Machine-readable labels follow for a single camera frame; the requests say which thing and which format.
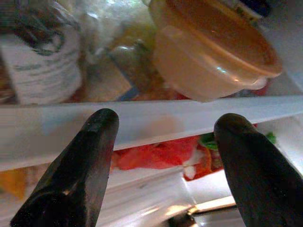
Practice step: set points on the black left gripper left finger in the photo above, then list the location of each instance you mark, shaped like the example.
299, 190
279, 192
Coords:
78, 170

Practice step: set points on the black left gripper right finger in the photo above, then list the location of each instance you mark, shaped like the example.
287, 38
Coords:
260, 177

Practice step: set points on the orange lidded plastic tub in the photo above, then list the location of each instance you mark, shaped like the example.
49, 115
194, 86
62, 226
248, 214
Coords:
208, 54

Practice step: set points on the white fridge drawer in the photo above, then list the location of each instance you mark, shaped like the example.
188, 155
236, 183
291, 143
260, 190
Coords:
146, 198

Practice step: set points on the white fridge shelf edge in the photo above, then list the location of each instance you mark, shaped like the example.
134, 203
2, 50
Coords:
165, 113

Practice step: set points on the yellow food item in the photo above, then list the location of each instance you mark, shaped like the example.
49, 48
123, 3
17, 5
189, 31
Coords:
11, 183

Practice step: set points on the red food package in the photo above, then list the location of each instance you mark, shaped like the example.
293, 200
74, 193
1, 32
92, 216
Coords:
161, 153

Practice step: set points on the tan cardboard box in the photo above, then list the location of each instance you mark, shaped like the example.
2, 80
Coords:
106, 82

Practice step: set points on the white tub with green print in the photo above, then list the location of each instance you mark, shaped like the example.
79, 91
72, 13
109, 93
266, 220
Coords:
45, 71

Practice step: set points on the clear plastic bag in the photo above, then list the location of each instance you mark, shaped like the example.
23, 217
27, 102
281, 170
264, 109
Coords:
113, 21

